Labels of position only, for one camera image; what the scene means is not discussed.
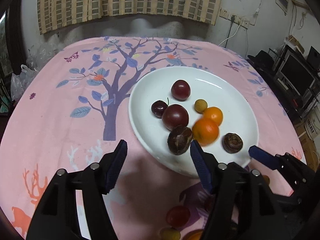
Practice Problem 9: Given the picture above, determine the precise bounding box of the tan longan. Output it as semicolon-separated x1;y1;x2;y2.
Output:
159;228;181;240
194;99;208;114

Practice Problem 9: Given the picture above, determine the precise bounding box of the red cherry tomato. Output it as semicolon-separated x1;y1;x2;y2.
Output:
165;206;191;228

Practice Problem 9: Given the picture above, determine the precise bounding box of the clear plastic bag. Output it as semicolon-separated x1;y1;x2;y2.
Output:
10;44;59;102

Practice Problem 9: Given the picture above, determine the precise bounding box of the black hat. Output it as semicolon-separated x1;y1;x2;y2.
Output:
247;50;274;68

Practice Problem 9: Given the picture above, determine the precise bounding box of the white wall box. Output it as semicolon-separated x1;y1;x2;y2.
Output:
276;0;289;15

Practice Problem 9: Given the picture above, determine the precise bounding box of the white oval plate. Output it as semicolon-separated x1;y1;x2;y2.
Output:
129;66;259;178

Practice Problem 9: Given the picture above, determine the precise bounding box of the pink deer tablecloth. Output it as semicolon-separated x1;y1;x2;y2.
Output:
1;36;305;239

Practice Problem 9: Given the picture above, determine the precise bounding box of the dark red plum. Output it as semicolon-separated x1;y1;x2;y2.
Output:
171;80;191;101
162;104;189;131

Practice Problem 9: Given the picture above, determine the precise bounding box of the computer monitor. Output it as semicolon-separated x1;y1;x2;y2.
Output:
279;51;315;96

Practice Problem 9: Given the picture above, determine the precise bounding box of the dark cherry with stem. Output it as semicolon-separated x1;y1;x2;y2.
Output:
151;99;169;119

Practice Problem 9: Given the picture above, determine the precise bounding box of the white bucket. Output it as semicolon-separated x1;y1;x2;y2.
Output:
304;114;320;140

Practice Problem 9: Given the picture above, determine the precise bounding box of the wall power strip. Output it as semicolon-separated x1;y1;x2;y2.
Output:
219;8;250;29

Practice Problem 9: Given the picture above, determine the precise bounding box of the small orange kumquat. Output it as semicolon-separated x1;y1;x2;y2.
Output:
203;107;223;126

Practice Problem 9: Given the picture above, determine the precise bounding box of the large orange tangerine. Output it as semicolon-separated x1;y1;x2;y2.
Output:
192;118;220;146

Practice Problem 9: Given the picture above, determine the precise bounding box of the dark brown water chestnut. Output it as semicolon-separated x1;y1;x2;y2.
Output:
167;125;193;155

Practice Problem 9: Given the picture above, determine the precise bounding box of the white power cable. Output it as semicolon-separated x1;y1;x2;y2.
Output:
217;17;243;47

